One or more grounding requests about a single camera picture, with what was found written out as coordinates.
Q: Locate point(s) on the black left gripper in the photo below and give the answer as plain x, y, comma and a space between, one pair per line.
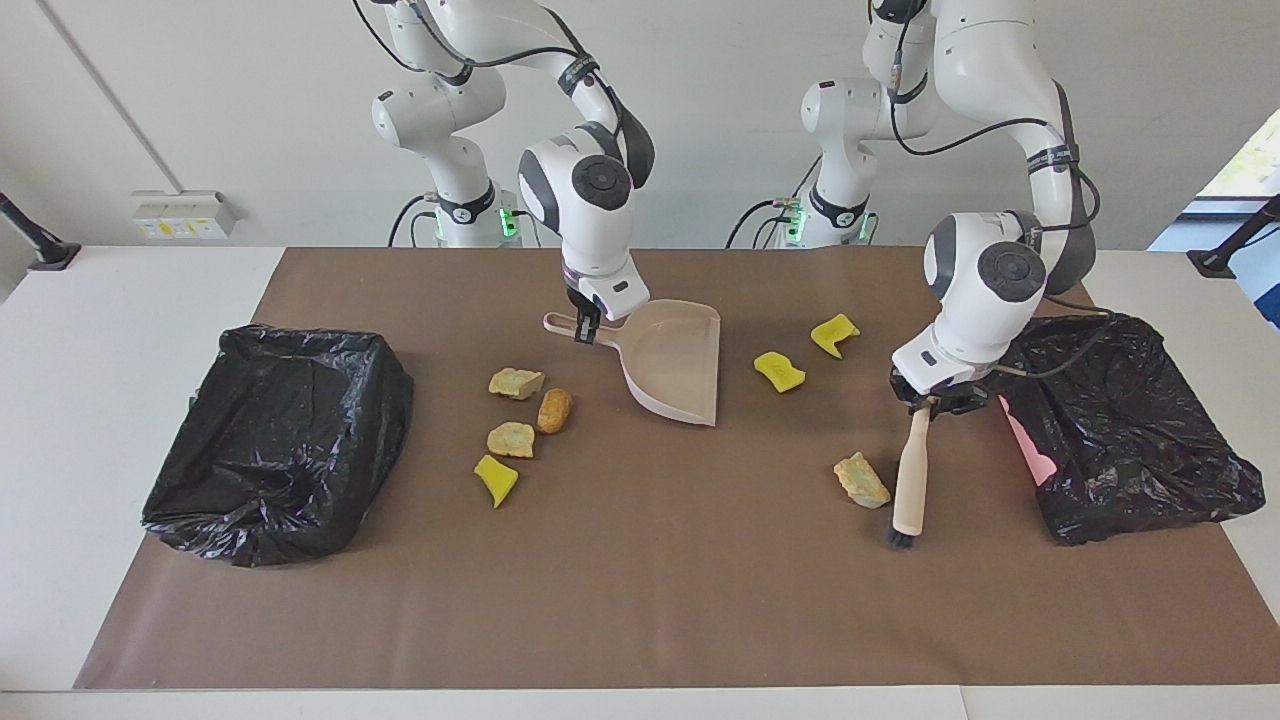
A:
945, 385

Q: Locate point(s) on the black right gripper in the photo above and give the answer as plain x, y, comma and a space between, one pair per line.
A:
582, 303

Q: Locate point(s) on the beige brush black bristles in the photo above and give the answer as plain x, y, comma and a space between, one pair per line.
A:
910, 480

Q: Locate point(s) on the brown bread roll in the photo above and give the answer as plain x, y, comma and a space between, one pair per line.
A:
554, 410

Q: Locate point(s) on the beige sponge chunk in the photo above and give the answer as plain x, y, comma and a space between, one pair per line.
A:
511, 440
516, 383
862, 480

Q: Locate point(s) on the pink plastic dustpan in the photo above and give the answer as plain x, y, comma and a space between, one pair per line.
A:
680, 360

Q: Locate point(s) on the yellow sponge piece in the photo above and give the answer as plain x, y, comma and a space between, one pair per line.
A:
779, 371
496, 480
834, 334

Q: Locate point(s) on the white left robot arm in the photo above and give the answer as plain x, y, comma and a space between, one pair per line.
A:
985, 270

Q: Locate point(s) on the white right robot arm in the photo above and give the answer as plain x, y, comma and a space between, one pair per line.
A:
590, 220

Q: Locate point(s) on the pink trash bin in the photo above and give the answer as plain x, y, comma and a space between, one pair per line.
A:
1025, 445

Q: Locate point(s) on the black plastic trash bag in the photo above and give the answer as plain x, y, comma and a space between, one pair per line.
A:
280, 450
1120, 440

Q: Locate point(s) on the black clamp stand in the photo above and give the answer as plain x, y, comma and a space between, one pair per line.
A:
48, 257
1215, 263

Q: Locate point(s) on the brown paper table mat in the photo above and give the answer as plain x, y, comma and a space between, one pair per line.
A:
700, 630

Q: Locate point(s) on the bright glass window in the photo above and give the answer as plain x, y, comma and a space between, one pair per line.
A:
1255, 165

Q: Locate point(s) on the white wall socket box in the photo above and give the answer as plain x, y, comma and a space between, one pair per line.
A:
185, 215

